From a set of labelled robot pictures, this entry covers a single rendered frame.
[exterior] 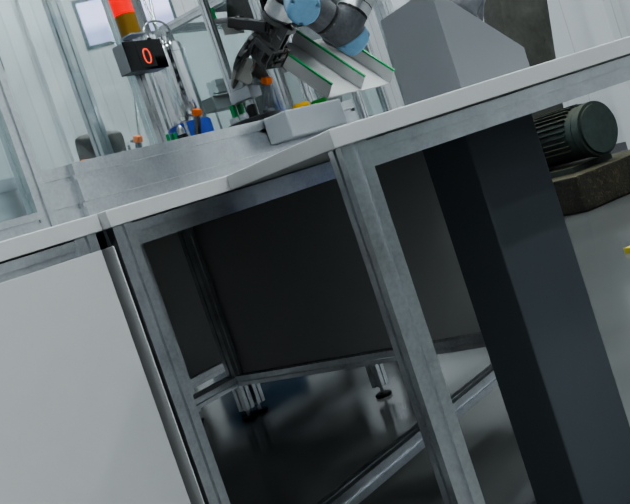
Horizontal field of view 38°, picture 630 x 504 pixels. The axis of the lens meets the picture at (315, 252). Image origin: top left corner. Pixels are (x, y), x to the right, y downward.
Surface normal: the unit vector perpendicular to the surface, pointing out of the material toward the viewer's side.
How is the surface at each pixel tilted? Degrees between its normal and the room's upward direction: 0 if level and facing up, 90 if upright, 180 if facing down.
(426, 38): 90
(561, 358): 90
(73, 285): 90
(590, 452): 90
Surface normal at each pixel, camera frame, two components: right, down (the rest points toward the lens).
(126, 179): 0.75, -0.21
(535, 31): 0.47, -0.09
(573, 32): -0.86, 0.32
